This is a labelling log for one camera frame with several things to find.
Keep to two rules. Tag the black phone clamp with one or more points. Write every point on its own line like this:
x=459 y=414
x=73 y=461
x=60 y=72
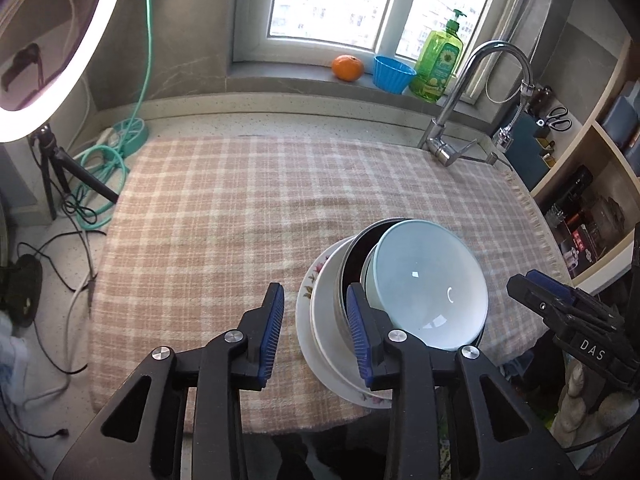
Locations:
x=25 y=57

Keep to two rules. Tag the large floral plate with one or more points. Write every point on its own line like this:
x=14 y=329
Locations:
x=306 y=305

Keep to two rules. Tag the black round stand base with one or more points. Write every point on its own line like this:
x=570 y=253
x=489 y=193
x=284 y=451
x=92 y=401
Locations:
x=22 y=285

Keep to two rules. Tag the scissors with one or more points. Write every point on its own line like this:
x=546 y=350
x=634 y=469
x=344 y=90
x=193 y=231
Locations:
x=557 y=120

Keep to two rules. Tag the pink plaid cloth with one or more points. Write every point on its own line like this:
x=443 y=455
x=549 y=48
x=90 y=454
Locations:
x=225 y=220

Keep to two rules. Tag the white leaf pattern plate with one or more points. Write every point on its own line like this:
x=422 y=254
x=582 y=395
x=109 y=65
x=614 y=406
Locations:
x=325 y=320

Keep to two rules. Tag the brown glass bottle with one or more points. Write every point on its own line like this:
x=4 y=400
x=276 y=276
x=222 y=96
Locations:
x=540 y=100

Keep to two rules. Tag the orange fruit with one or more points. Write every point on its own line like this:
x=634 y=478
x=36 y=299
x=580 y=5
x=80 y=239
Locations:
x=347 y=67

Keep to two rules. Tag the dark blue storage box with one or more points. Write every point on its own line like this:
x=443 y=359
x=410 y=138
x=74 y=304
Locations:
x=525 y=145

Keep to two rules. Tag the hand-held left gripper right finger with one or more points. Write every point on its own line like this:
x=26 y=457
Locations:
x=357 y=340

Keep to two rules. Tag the teal round power strip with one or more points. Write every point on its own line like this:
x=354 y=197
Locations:
x=137 y=135

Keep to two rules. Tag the dark packaged box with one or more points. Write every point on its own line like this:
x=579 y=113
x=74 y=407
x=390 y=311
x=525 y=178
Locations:
x=595 y=230

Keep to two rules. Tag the wooden shelf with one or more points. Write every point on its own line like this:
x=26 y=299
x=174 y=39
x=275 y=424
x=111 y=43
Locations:
x=600 y=132

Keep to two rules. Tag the blue fluted cup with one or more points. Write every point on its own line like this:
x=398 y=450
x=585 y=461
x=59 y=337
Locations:
x=392 y=75

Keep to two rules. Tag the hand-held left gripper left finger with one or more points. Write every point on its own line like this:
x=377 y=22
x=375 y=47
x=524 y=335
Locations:
x=270 y=335

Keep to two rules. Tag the plain steel bowl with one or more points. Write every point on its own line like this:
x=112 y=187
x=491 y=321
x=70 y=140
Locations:
x=357 y=265

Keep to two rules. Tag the person's right hand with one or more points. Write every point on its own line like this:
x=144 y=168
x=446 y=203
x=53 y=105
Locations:
x=575 y=395

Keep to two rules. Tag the green dish soap bottle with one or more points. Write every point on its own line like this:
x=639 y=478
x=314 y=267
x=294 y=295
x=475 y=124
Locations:
x=435 y=65

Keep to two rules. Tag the window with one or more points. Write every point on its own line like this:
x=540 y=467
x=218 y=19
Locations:
x=330 y=0

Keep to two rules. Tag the black cylinder bottle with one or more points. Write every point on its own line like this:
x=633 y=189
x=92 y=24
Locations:
x=580 y=182

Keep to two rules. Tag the chrome faucet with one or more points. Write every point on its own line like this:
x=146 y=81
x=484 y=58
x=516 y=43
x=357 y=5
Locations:
x=450 y=105

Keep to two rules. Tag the light blue bowl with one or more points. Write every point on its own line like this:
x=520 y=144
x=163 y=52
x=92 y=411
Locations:
x=425 y=280

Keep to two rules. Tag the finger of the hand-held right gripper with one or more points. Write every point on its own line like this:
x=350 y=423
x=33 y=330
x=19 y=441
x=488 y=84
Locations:
x=555 y=282
x=537 y=297

